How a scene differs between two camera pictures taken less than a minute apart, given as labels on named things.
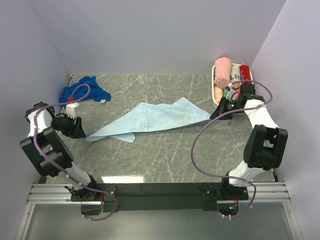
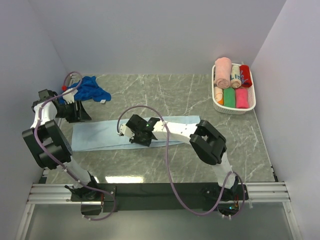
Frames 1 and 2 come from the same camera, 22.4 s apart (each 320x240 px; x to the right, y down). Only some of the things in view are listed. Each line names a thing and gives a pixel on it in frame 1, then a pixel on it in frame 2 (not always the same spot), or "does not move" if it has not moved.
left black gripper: (79, 132) to (79, 115)
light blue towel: (142, 116) to (105, 136)
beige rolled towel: (235, 76) does not move
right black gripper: (221, 109) to (135, 141)
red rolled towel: (245, 74) does not move
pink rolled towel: (223, 67) does not move
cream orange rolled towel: (218, 93) does not move
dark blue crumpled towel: (98, 93) does not move
